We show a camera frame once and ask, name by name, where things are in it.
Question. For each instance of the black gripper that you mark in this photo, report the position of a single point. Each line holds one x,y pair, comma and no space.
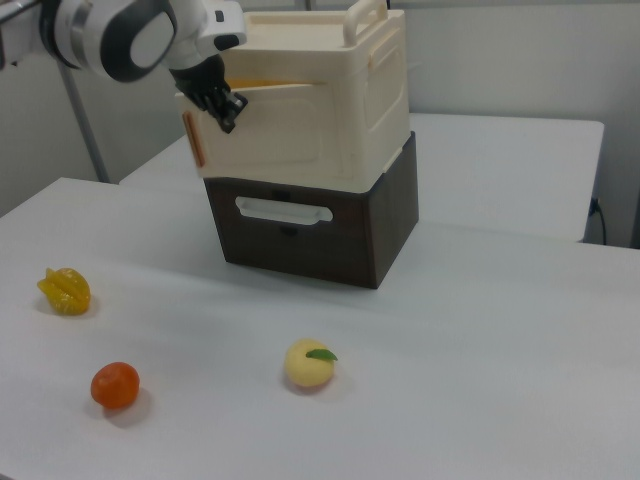
202,80

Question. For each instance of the cream cabinet door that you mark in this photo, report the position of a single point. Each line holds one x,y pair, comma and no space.
280,135

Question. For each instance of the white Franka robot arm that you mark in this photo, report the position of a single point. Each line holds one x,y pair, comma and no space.
115,35

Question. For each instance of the cream plastic cabinet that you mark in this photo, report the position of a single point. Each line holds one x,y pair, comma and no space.
320,60

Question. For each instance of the grey metal pole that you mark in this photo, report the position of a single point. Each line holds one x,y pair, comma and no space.
87,130

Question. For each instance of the dark brown wooden box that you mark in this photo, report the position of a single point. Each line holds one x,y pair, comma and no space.
320,240

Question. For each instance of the yellow toy starfruit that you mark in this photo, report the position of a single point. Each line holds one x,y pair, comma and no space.
65,292

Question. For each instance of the yellow toy fruit with leaf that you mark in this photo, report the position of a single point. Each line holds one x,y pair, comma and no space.
307,365

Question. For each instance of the orange toy tangerine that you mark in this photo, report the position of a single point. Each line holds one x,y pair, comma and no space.
115,386

